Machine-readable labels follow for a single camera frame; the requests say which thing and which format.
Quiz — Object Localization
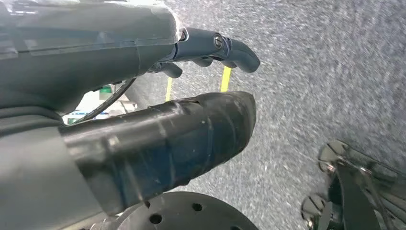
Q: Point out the yellow floor tape square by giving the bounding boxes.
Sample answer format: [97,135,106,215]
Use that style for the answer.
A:
[165,66,232,102]

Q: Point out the black disc with holes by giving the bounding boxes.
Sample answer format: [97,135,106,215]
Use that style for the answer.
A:
[115,191,259,230]

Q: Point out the chrome swivel stool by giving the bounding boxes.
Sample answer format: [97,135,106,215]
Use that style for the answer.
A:
[300,139,406,230]

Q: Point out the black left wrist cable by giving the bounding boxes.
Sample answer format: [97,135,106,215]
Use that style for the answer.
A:
[71,78,137,125]

